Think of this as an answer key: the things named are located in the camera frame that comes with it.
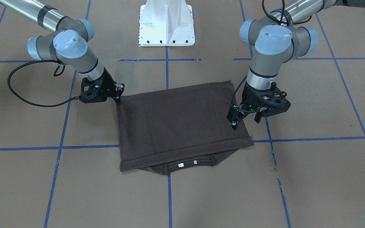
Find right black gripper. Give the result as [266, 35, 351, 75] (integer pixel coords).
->
[80, 69, 125, 104]

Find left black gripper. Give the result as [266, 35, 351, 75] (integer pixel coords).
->
[227, 82, 291, 131]

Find brown t-shirt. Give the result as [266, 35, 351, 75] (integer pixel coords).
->
[116, 81, 254, 175]

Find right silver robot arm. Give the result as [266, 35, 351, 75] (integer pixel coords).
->
[0, 0, 125, 104]

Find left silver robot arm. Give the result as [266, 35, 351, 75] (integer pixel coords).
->
[227, 0, 365, 130]

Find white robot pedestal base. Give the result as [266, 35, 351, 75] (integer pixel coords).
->
[138, 0, 195, 47]

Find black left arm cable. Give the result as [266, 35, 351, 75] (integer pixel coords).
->
[230, 0, 313, 111]

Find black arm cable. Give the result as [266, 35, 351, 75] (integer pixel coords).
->
[7, 60, 83, 107]
[230, 0, 313, 111]

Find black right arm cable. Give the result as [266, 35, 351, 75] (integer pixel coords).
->
[7, 60, 83, 107]

